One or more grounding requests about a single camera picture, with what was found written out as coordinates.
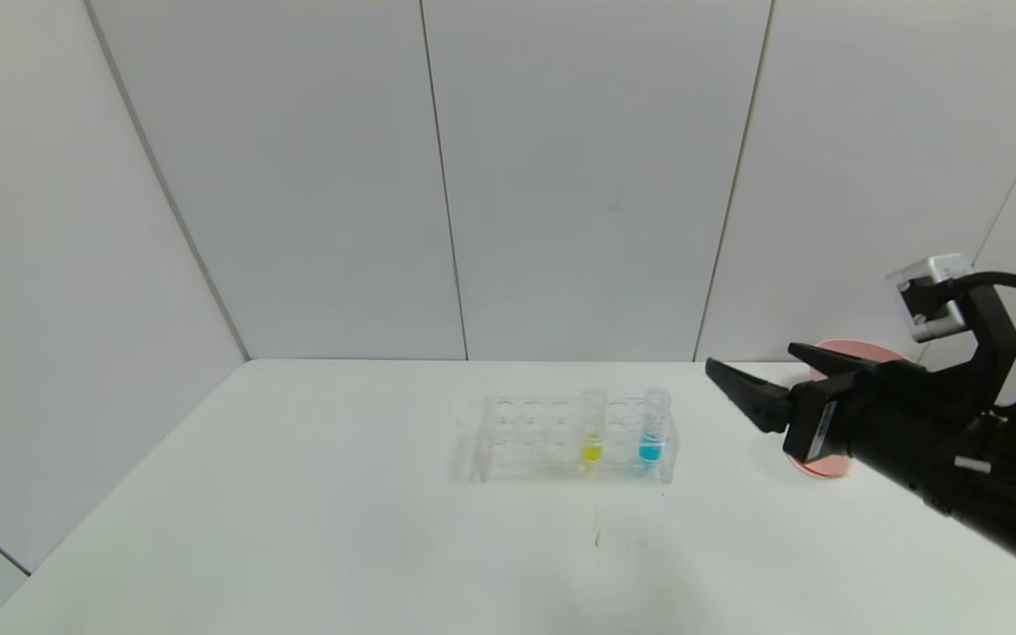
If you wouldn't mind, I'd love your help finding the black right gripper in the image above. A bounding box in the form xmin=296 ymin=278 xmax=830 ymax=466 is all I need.
xmin=705 ymin=341 xmax=991 ymax=513

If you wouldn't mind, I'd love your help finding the test tube with yellow pigment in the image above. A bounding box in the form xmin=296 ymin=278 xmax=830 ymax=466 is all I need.
xmin=579 ymin=388 xmax=608 ymax=465

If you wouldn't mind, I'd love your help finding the clear plastic beaker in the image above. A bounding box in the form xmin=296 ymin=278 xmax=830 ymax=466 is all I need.
xmin=784 ymin=445 xmax=854 ymax=481

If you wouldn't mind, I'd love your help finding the test tube with blue pigment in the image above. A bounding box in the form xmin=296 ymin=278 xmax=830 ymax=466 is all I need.
xmin=638 ymin=389 xmax=673 ymax=467

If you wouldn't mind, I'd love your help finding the clear plastic test tube rack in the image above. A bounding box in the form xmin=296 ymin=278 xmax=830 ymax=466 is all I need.
xmin=473 ymin=394 xmax=678 ymax=484

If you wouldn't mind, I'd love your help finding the pink bowl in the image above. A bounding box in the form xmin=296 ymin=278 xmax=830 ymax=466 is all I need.
xmin=812 ymin=339 xmax=916 ymax=365

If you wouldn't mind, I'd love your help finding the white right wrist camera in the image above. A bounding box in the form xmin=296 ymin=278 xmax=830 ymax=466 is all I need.
xmin=885 ymin=253 xmax=975 ymax=344

